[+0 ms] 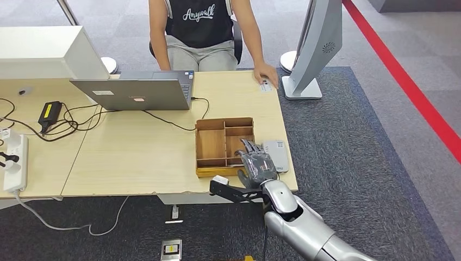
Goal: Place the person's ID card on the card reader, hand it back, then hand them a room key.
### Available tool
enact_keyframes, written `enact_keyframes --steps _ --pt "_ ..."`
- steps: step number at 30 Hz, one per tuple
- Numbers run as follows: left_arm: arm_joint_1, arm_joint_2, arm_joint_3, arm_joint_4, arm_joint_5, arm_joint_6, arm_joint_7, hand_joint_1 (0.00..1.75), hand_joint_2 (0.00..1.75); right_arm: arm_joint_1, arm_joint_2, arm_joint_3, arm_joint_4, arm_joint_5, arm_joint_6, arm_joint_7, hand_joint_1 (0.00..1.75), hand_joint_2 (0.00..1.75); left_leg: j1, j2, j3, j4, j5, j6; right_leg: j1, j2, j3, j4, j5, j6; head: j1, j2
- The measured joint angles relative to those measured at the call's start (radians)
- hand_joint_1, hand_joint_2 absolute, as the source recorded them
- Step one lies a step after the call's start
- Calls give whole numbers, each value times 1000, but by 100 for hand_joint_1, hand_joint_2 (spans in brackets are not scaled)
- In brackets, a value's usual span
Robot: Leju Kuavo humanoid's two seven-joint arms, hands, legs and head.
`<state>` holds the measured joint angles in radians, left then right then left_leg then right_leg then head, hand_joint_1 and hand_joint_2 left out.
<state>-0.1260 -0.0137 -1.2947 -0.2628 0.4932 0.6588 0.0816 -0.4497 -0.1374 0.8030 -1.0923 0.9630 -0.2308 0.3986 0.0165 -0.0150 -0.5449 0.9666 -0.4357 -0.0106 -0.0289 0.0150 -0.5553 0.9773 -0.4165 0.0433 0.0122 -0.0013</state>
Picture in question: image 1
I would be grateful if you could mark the person's left hand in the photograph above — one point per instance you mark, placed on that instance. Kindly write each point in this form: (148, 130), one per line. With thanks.
(265, 72)

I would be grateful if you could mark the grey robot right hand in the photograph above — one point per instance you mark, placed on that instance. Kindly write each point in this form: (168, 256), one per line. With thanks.
(257, 165)

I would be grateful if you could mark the white ID card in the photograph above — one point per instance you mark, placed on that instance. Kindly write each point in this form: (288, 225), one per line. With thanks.
(266, 87)

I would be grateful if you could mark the person's left forearm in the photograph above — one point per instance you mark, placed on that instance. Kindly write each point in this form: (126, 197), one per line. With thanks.
(254, 47)

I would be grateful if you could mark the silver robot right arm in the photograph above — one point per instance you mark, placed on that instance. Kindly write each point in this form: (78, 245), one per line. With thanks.
(302, 223)

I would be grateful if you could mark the person's right forearm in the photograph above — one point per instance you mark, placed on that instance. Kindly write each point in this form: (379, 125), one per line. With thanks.
(160, 50)

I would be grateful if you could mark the grey card reader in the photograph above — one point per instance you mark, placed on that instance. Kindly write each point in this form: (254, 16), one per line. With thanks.
(281, 155)

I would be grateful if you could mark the person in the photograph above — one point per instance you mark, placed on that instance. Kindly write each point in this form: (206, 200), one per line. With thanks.
(201, 28)

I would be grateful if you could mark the round white base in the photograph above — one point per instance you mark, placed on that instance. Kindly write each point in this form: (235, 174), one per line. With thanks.
(287, 61)
(110, 65)

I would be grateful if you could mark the wooden organizer box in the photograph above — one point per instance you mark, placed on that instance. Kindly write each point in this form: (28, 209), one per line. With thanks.
(212, 144)

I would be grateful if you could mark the grey kiosk stand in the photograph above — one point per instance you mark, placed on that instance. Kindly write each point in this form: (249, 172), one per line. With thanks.
(317, 43)

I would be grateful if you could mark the white desk drawer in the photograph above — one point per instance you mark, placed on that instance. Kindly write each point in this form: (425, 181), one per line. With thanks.
(187, 198)

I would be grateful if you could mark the dark grey rug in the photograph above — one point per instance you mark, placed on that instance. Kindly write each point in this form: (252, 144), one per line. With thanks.
(342, 126)

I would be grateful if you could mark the small floor socket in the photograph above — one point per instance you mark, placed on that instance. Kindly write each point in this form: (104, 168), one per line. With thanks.
(174, 214)

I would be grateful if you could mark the metal floor socket plate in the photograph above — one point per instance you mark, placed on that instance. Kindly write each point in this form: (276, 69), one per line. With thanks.
(171, 250)

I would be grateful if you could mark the silver laptop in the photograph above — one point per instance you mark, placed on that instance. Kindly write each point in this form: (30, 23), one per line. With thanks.
(136, 93)

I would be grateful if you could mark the grey platform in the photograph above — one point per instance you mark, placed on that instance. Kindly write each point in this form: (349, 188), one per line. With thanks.
(414, 5)

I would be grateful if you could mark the metal pole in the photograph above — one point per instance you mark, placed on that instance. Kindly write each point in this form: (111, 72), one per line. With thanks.
(68, 12)

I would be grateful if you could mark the black power adapter yellow label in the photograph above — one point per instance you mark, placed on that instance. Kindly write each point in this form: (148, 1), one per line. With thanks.
(49, 112)

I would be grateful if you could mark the white box-shaped device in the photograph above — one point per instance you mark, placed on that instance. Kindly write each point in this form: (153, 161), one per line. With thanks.
(43, 50)

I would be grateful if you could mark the white power strip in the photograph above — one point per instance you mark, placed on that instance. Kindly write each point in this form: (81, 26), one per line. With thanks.
(16, 173)

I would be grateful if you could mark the black plug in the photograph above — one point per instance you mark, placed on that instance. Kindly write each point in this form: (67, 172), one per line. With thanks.
(10, 157)

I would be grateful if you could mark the white plug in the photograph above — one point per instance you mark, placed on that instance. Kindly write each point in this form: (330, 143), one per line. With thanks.
(5, 133)

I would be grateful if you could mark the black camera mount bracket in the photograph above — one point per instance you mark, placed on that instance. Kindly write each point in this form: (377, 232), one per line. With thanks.
(234, 192)

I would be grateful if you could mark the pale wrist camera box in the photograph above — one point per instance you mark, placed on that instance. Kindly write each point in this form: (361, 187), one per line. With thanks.
(220, 180)

